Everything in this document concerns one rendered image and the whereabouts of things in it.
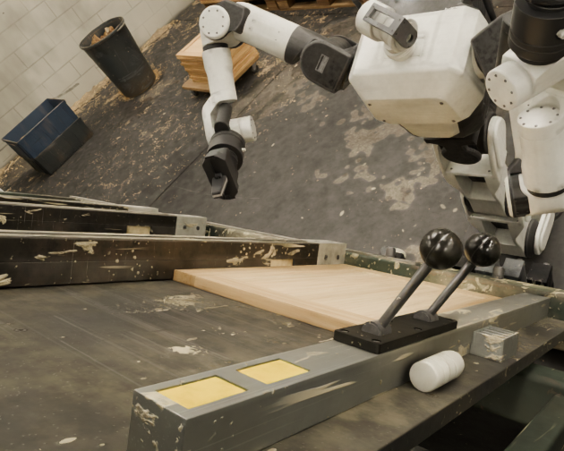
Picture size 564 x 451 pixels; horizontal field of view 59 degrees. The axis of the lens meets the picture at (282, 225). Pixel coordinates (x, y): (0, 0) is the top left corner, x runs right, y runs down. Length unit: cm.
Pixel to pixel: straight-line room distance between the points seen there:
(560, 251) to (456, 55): 124
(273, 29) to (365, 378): 95
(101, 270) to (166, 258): 12
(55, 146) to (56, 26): 160
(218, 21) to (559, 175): 82
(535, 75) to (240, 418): 63
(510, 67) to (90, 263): 67
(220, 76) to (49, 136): 399
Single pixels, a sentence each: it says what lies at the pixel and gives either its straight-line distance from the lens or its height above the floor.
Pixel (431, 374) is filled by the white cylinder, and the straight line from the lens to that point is 52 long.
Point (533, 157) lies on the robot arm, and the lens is 90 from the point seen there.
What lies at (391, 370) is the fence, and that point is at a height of 144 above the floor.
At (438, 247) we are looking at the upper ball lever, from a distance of 46.
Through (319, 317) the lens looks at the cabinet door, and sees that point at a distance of 70.
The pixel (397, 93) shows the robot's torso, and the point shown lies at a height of 128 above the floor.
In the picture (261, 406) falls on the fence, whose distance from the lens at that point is 35.
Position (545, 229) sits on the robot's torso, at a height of 32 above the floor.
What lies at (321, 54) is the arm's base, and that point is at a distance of 120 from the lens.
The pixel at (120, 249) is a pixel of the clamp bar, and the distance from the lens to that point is 83.
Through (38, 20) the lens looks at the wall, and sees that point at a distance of 626.
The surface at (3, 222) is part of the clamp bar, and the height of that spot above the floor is 140.
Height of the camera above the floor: 188
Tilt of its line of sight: 40 degrees down
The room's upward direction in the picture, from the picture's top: 33 degrees counter-clockwise
